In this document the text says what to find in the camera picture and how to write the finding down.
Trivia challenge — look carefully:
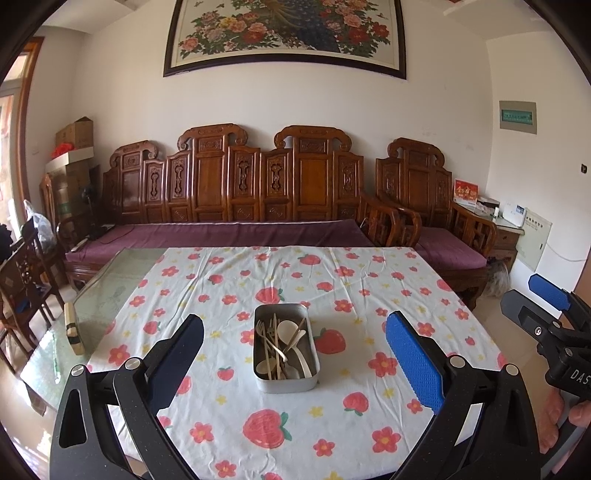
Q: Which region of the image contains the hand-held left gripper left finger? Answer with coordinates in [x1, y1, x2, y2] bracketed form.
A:
[48, 314, 205, 480]

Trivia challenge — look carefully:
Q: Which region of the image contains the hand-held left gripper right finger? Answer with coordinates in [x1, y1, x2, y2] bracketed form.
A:
[385, 311, 541, 480]

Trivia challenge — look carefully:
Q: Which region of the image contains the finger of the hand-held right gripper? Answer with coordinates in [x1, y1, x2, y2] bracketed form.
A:
[529, 274, 591, 333]
[501, 288, 563, 348]

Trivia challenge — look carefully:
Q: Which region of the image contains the steel fork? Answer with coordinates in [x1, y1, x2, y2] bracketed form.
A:
[256, 320, 278, 365]

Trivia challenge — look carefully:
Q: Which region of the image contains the pair of light chopsticks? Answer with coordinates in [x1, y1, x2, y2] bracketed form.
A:
[272, 314, 286, 380]

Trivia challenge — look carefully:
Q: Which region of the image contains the metal tin box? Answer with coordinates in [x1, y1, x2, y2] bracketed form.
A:
[253, 303, 321, 394]

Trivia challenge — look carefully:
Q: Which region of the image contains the cream chopstick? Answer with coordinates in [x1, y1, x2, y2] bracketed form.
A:
[284, 316, 307, 358]

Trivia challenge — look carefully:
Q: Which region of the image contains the person's right hand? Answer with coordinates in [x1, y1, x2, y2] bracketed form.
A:
[538, 392, 591, 455]

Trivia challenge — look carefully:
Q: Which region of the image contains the grey white bundle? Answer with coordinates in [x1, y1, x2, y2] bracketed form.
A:
[487, 261, 511, 296]

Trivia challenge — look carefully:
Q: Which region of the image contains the wooden side table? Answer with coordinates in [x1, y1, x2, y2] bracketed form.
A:
[489, 215, 527, 266]

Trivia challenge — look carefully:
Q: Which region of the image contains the white desk phone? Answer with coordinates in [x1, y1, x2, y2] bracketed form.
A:
[503, 202, 527, 227]

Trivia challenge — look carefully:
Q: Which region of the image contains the purple armchair cushion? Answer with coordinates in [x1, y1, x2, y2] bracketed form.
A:
[418, 226, 489, 270]

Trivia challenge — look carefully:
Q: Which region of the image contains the wooden block with black band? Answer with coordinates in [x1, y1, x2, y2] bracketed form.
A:
[64, 302, 86, 355]

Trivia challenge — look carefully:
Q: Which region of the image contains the long purple bench cushion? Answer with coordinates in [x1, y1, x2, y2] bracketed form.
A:
[65, 219, 375, 264]

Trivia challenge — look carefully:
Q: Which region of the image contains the strawberry flower print tablecloth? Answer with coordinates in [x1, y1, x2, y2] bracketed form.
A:
[87, 247, 509, 480]

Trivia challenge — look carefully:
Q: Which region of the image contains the red desk calendar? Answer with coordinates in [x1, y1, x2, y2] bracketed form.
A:
[454, 179, 478, 204]

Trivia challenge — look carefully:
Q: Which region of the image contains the carved wooden armchair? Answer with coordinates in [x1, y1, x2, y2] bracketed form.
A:
[375, 137, 498, 310]

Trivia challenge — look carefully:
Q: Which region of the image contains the dark wooden dining chair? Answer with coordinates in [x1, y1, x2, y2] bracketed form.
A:
[0, 228, 65, 365]

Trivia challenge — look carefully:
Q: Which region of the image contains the stack of cardboard boxes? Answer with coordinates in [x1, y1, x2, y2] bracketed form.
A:
[46, 166, 100, 232]

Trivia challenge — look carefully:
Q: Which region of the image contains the clear plastic bag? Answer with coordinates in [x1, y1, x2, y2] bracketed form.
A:
[23, 199, 58, 252]

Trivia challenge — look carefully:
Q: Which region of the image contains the carved wooden sofa bench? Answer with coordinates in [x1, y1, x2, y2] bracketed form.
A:
[65, 123, 422, 287]

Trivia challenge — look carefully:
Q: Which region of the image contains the dark cloth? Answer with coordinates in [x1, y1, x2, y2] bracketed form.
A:
[0, 224, 14, 268]

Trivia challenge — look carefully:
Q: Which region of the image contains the white flat box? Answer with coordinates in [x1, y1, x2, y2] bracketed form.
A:
[45, 148, 95, 172]

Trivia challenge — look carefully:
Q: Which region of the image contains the brown cardboard box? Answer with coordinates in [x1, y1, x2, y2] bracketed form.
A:
[55, 117, 94, 149]

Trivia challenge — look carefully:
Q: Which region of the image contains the framed peacock flower painting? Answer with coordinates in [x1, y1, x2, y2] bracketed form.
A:
[163, 0, 407, 80]

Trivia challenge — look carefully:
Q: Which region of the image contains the white wall distribution box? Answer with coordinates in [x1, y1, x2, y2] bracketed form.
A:
[516, 208, 552, 272]

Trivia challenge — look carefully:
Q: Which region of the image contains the green window wall panel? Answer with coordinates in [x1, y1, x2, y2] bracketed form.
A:
[499, 100, 537, 136]

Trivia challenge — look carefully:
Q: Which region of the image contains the wooden door frame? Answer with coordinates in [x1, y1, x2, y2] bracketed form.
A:
[0, 37, 44, 222]

